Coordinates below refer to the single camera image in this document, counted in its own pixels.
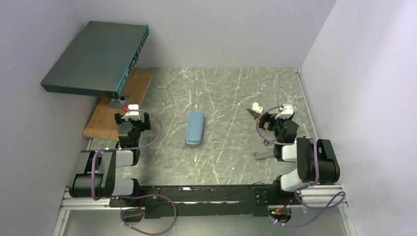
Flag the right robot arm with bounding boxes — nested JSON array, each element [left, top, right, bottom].
[[255, 111, 340, 192]]

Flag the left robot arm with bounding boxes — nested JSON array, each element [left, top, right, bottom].
[[68, 113, 151, 199]]

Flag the grey metal stand plate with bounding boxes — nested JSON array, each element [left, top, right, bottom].
[[108, 95, 131, 110]]

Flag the wooden board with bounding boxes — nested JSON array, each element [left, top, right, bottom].
[[83, 72, 152, 141]]

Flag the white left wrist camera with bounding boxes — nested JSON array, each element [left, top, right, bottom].
[[123, 104, 141, 120]]

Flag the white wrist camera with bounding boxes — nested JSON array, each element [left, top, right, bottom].
[[275, 104, 295, 119], [123, 104, 141, 120]]

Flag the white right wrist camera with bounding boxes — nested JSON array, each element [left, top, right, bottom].
[[275, 104, 295, 119]]

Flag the yellow handled pliers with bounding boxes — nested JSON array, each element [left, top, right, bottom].
[[247, 108, 260, 119]]

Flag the grey plastic bracket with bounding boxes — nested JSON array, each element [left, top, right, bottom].
[[254, 149, 274, 161]]

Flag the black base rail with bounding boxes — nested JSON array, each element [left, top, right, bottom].
[[109, 182, 298, 219]]

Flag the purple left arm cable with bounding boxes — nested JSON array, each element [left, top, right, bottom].
[[91, 109, 178, 236]]

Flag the dark network switch box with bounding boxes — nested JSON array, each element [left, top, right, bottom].
[[40, 21, 149, 100]]

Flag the aluminium frame rail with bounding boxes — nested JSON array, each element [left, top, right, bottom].
[[53, 187, 110, 236]]

